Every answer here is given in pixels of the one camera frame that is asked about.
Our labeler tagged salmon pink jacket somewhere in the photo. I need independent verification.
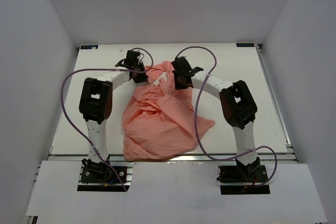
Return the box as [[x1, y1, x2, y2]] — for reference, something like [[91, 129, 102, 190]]
[[121, 61, 215, 161]]

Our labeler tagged blue corner label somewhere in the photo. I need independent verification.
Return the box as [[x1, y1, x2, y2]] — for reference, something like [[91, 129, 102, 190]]
[[236, 42, 255, 48], [80, 45, 98, 50]]

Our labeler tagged left blue corner label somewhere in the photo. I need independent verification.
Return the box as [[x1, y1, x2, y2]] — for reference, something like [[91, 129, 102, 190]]
[[80, 45, 98, 50]]

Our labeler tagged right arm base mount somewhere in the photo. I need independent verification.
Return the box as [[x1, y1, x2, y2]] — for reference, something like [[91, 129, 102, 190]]
[[216, 157, 270, 195]]

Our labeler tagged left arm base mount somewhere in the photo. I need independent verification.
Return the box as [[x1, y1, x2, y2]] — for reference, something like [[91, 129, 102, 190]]
[[77, 158, 133, 193]]

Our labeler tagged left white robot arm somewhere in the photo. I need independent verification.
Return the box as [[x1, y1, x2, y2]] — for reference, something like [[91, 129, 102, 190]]
[[79, 48, 149, 182]]

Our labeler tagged right blue corner label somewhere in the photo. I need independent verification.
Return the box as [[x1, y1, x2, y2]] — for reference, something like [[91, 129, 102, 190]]
[[236, 42, 255, 48]]

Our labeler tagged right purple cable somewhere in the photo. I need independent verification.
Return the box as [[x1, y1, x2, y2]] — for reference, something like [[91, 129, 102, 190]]
[[174, 46, 278, 189]]

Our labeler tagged right aluminium rail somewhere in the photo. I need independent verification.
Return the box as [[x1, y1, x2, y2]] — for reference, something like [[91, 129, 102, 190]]
[[255, 44, 295, 155]]

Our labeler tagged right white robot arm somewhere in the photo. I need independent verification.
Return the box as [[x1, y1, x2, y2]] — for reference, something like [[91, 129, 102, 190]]
[[172, 57, 260, 182]]

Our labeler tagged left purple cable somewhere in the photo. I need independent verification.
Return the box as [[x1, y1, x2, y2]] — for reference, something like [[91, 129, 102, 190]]
[[60, 48, 154, 192]]

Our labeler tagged front aluminium rail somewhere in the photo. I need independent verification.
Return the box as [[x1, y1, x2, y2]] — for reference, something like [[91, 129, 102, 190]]
[[48, 152, 298, 164]]

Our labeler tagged aluminium rail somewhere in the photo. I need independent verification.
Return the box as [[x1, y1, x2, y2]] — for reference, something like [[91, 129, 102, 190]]
[[48, 152, 298, 164], [255, 44, 295, 155]]

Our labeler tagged purple cable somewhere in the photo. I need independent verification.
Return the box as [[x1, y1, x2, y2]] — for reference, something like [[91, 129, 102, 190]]
[[174, 46, 278, 189], [60, 48, 154, 192]]

